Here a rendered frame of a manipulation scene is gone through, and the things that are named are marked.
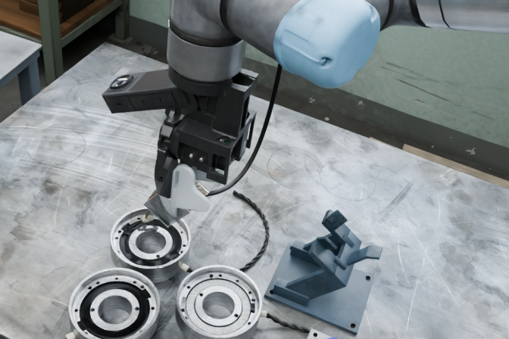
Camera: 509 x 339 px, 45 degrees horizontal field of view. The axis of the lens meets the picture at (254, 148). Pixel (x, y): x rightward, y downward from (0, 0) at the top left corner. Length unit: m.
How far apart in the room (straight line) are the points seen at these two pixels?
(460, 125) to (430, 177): 1.36
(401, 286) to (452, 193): 0.23
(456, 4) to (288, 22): 0.14
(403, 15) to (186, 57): 0.20
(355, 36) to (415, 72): 1.88
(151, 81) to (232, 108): 0.10
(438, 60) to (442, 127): 0.29
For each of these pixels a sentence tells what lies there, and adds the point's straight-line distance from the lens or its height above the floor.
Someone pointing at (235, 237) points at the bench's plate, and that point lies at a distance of 0.89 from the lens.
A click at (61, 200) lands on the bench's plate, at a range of 0.93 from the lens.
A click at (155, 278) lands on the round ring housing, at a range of 0.81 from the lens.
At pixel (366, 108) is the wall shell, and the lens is 2.47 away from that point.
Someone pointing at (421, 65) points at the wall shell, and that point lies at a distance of 2.33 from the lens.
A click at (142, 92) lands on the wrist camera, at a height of 1.08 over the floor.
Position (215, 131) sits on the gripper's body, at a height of 1.07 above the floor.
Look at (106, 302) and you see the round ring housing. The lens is 0.79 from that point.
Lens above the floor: 1.47
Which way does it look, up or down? 41 degrees down
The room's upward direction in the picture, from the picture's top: 10 degrees clockwise
